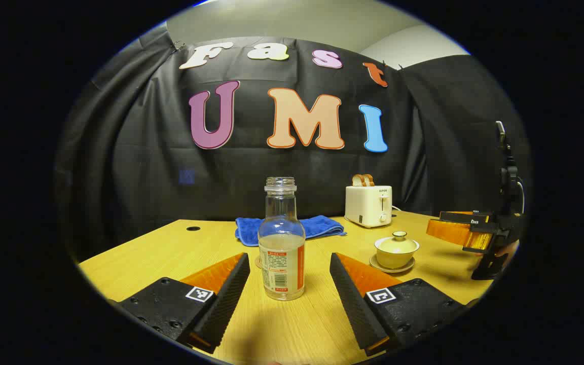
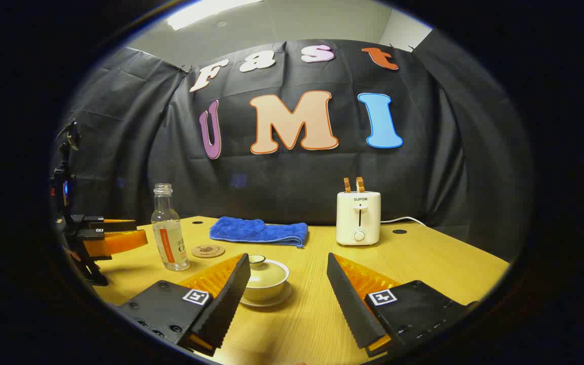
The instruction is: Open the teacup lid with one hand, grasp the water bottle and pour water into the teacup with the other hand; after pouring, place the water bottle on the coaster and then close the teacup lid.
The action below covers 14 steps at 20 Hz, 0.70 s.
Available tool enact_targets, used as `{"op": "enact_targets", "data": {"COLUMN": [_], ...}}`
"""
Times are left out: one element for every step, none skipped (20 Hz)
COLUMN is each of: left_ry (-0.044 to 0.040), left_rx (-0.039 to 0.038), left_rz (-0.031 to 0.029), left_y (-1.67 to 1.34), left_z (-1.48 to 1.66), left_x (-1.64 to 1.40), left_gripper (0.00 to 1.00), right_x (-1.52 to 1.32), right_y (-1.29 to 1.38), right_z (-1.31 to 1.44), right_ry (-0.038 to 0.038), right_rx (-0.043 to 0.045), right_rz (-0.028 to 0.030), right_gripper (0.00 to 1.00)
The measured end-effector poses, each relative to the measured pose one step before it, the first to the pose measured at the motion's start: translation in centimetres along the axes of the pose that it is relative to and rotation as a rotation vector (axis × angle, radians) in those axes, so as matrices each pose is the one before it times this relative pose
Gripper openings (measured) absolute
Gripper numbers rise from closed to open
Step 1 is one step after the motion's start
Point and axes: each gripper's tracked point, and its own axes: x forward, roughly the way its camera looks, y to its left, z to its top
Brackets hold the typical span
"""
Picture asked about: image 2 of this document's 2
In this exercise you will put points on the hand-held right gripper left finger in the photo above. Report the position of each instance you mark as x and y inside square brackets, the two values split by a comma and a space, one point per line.
[228, 304]

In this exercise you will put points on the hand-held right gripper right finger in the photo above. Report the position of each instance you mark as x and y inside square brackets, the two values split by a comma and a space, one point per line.
[353, 309]

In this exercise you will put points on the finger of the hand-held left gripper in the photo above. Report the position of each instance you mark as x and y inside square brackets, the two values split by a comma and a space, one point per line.
[94, 223]
[119, 242]

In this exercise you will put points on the clear water bottle orange label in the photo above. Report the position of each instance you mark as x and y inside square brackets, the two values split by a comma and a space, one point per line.
[169, 238]

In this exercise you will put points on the cream teacup lid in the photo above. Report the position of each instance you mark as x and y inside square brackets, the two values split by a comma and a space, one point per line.
[269, 272]

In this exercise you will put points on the round brown coaster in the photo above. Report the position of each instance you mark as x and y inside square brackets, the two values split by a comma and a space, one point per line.
[208, 251]

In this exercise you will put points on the cream saucer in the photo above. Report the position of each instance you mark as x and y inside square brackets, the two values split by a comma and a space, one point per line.
[277, 302]

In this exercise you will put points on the blue folded towel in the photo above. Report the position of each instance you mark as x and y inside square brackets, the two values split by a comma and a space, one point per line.
[256, 230]

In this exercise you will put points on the white toaster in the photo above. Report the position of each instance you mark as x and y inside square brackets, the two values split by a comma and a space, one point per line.
[358, 218]

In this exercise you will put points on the bread slice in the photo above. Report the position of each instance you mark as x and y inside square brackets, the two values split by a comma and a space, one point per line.
[360, 184]
[347, 185]

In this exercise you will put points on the black backdrop cloth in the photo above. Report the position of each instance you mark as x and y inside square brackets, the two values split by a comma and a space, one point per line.
[297, 177]

